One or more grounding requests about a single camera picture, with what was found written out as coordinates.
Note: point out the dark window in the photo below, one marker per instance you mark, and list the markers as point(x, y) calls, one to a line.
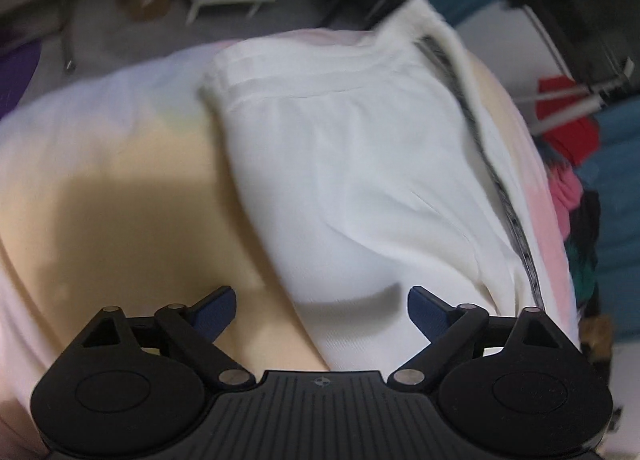
point(590, 25)

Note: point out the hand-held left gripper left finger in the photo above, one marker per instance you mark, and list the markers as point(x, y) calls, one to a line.
point(217, 312)

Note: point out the white pants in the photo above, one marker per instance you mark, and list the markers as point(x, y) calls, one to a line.
point(350, 165)

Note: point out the red garment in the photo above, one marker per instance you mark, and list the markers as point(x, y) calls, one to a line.
point(575, 140)

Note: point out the black clothes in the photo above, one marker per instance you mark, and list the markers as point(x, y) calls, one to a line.
point(587, 225)

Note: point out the green cloth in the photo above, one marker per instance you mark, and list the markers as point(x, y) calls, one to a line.
point(584, 275)

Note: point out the pile of coloured clothes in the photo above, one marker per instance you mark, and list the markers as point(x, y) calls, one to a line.
point(615, 215)

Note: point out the pink cloth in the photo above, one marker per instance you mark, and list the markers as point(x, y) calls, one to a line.
point(565, 195)

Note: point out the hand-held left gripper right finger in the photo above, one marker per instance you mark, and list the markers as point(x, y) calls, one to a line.
point(430, 312)

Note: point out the purple cloth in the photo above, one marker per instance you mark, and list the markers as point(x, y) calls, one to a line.
point(15, 75)

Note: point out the dark metal pole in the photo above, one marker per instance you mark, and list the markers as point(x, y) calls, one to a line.
point(65, 5)

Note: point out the pastel bed sheet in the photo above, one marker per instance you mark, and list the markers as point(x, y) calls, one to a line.
point(125, 190)

